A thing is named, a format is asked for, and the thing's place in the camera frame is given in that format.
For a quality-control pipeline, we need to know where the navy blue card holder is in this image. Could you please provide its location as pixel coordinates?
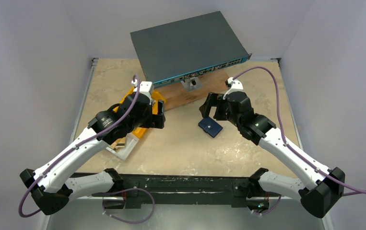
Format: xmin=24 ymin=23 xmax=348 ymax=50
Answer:
xmin=198 ymin=117 xmax=223 ymax=138

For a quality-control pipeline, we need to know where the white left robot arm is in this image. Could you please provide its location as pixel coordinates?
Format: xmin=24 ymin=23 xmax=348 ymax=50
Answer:
xmin=19 ymin=94 xmax=165 ymax=218

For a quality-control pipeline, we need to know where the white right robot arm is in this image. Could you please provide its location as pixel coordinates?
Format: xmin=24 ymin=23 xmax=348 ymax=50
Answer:
xmin=199 ymin=92 xmax=345 ymax=219

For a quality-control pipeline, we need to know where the yellow plastic bin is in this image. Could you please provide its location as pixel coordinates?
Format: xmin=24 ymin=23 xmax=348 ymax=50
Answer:
xmin=120 ymin=90 xmax=165 ymax=137

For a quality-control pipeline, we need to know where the white plastic bin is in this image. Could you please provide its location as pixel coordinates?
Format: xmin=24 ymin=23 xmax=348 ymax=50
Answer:
xmin=106 ymin=133 xmax=140 ymax=161

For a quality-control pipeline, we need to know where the wooden board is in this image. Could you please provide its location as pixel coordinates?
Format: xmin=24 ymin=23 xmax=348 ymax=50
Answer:
xmin=156 ymin=70 xmax=229 ymax=111

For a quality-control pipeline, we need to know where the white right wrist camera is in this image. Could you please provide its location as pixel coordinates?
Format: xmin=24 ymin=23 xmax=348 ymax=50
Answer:
xmin=223 ymin=77 xmax=243 ymax=100

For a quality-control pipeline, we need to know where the grey metal switch stand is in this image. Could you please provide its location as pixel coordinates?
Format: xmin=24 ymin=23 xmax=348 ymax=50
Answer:
xmin=181 ymin=77 xmax=202 ymax=92

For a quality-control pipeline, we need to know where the grey network switch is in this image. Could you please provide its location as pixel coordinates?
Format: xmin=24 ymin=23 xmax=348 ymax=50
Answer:
xmin=130 ymin=11 xmax=251 ymax=88

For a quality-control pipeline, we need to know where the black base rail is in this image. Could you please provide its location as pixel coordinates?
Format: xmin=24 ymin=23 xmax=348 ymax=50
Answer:
xmin=90 ymin=174 xmax=279 ymax=210

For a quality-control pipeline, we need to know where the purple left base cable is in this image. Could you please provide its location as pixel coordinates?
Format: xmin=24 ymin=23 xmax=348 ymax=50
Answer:
xmin=101 ymin=188 xmax=156 ymax=225

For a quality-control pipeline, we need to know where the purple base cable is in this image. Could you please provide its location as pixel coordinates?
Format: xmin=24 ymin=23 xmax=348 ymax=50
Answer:
xmin=251 ymin=194 xmax=283 ymax=217
xmin=101 ymin=188 xmax=156 ymax=225

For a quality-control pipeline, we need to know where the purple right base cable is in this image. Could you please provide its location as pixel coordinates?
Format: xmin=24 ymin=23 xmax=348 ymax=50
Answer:
xmin=251 ymin=194 xmax=283 ymax=217

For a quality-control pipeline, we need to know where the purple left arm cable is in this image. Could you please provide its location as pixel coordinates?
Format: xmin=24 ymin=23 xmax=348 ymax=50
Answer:
xmin=18 ymin=74 xmax=142 ymax=219

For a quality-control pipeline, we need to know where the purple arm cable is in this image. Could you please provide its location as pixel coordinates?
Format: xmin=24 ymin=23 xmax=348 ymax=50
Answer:
xmin=18 ymin=74 xmax=142 ymax=219
xmin=232 ymin=66 xmax=366 ymax=196

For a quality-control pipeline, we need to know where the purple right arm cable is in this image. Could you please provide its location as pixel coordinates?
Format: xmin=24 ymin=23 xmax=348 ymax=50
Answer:
xmin=232 ymin=66 xmax=366 ymax=196

